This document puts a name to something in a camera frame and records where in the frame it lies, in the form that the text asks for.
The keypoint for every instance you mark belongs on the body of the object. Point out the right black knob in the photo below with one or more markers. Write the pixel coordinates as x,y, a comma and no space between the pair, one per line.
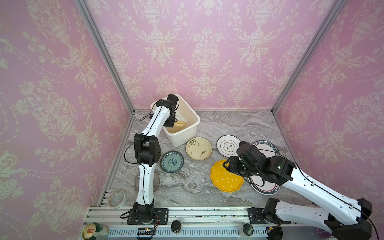
247,230

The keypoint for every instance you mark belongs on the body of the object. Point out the white plate red-green rim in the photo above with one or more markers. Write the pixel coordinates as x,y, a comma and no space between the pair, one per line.
263,187

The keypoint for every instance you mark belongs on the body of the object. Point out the white plate with clover emblem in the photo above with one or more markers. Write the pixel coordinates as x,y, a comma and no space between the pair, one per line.
227,145

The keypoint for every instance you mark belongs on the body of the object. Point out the black knob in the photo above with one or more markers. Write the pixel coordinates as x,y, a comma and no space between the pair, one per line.
176,227
247,230

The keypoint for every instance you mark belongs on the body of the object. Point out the green drink can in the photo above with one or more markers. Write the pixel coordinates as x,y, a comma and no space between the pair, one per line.
95,231

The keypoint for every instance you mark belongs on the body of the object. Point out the white plate green lettered rim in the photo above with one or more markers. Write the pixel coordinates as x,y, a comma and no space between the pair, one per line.
267,148

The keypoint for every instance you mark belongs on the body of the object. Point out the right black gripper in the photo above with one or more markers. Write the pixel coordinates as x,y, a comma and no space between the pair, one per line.
233,167

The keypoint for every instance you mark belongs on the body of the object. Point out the cream plate with green leaves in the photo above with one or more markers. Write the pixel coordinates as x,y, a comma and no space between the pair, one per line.
199,148

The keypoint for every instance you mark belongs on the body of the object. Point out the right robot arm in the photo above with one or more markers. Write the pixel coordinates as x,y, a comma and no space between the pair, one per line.
343,217

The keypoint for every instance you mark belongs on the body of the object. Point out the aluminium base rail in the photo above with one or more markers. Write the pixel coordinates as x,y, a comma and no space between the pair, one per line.
217,223

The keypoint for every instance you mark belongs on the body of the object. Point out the tape roll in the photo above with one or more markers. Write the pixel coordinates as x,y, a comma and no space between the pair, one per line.
116,199

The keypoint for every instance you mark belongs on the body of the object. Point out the yellow white-dotted scalloped plate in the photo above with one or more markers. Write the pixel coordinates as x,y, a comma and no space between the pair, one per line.
224,180

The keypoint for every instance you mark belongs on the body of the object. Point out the clear glass plate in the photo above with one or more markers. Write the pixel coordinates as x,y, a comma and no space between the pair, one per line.
155,185

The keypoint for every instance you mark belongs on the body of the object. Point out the teal patterned small plate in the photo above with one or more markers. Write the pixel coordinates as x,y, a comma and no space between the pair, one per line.
172,162

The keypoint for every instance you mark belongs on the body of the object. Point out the pale yellow round plate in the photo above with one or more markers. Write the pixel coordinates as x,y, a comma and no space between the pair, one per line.
180,124

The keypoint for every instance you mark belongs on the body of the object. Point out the left black knob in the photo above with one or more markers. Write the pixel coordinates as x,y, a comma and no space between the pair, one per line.
176,227

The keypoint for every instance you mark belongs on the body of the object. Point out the white plastic bin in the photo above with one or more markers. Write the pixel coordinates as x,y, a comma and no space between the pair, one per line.
185,113

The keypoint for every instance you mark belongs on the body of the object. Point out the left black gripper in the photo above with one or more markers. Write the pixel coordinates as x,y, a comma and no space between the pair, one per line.
170,125

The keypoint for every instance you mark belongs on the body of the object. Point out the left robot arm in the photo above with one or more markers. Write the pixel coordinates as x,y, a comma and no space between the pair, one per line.
147,151

